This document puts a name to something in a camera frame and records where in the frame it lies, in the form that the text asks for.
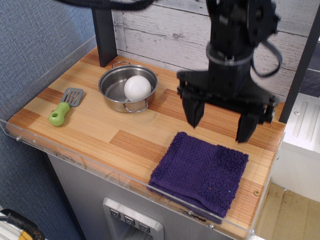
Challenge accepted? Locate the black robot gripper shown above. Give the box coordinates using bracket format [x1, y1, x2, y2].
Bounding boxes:
[177, 62, 280, 143]

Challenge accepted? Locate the purple towel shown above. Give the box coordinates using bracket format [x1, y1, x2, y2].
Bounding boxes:
[148, 132, 249, 224]

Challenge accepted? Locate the small steel pot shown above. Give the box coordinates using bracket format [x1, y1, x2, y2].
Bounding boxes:
[98, 61, 159, 113]

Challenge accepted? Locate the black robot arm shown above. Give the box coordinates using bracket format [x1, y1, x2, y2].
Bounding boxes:
[177, 0, 282, 143]

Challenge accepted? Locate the white ball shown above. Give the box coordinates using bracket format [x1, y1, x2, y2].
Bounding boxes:
[124, 75, 152, 102]

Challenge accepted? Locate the white toy sink counter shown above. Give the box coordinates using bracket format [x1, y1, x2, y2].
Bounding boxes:
[270, 93, 320, 202]

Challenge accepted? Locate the silver dispenser button panel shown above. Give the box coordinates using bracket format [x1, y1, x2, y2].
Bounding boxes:
[102, 197, 165, 240]

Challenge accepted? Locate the clear acrylic table guard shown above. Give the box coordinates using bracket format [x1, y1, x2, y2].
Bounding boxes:
[0, 34, 285, 240]

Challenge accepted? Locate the black and yellow object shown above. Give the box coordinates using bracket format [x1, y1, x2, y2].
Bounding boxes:
[0, 209, 46, 240]

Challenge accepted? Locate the dark right shelf post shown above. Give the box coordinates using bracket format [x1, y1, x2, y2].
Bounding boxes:
[279, 3, 320, 124]

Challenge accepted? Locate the dark shelf post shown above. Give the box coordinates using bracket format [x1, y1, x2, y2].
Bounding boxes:
[279, 3, 320, 124]
[91, 8, 118, 67]

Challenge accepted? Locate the green handled grey spatula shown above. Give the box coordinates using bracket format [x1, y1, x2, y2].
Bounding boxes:
[48, 87, 84, 127]

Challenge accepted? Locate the dark left shelf post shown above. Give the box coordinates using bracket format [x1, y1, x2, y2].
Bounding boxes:
[91, 8, 118, 67]

